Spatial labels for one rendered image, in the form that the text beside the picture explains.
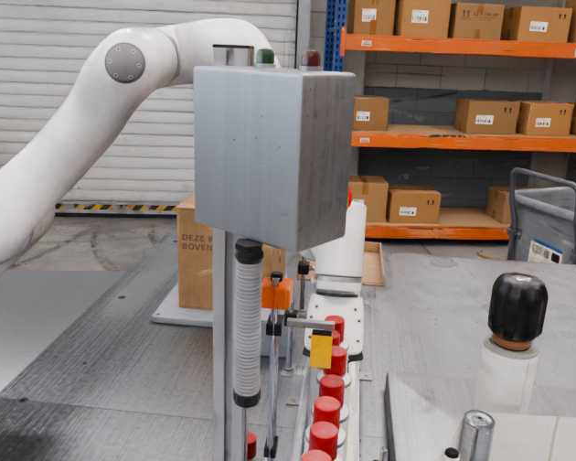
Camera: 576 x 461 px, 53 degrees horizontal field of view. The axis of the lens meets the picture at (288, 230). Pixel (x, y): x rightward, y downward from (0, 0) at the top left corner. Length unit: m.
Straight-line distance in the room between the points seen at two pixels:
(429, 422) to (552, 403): 0.26
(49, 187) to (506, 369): 0.79
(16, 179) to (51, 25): 4.30
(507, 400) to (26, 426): 0.83
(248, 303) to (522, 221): 2.77
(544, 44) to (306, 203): 4.33
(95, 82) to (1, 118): 4.61
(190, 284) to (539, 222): 2.17
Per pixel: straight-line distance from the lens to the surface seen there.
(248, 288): 0.67
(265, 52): 0.71
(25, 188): 1.05
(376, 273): 1.85
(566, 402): 1.26
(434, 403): 1.16
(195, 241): 1.46
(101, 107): 0.96
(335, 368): 0.85
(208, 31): 0.96
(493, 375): 0.99
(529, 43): 4.83
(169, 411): 1.18
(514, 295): 0.93
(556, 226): 3.19
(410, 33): 4.59
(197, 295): 1.51
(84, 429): 1.17
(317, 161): 0.62
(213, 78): 0.68
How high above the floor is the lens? 1.50
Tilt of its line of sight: 17 degrees down
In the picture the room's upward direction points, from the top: 2 degrees clockwise
